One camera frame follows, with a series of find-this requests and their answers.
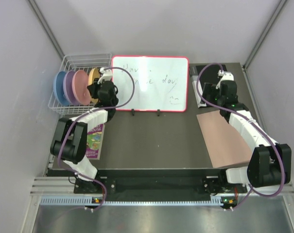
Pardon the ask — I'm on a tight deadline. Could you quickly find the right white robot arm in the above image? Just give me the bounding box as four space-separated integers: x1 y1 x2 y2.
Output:
202 80 292 188

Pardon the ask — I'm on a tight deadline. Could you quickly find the red-framed whiteboard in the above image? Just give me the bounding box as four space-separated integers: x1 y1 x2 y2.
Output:
111 55 189 112

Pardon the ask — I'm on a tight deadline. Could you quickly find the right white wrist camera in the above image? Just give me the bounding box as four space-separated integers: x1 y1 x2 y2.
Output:
216 69 234 89

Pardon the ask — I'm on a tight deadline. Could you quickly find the purple treehouse book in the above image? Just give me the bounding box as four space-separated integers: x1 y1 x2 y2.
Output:
86 124 105 160

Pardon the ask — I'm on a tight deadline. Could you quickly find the pink board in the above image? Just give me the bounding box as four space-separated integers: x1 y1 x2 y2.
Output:
197 111 252 168

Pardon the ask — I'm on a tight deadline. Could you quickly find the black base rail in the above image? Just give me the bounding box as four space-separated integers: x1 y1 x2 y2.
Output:
73 168 249 202

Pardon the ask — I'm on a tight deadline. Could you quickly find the purple plate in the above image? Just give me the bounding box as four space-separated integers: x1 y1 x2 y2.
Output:
63 71 79 106

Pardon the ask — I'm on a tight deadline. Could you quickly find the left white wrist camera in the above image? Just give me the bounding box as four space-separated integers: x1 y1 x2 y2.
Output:
97 67 112 84

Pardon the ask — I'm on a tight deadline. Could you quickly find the pink plate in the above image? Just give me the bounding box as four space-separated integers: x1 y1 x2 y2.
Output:
72 70 91 105

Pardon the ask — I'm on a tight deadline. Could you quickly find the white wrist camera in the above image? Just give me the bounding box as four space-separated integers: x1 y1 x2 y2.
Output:
216 69 234 89
97 67 112 84

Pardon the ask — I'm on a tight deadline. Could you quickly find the white box under folder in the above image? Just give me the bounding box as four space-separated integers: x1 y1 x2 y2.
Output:
191 75 206 108

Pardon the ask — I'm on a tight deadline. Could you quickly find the grey slotted cable duct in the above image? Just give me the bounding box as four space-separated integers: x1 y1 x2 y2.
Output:
40 196 234 206

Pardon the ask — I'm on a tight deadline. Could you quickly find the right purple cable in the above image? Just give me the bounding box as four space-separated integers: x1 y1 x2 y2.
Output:
196 63 285 198

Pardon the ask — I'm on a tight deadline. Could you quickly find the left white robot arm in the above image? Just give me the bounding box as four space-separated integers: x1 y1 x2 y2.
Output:
50 81 119 193

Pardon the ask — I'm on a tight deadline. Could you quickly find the black folder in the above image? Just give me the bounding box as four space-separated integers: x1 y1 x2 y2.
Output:
189 65 227 95

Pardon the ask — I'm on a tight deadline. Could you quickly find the yellow plate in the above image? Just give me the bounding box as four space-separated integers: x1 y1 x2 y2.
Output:
87 68 100 104

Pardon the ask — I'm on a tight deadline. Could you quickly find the blue plate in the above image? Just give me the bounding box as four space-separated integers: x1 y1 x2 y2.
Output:
53 71 70 106

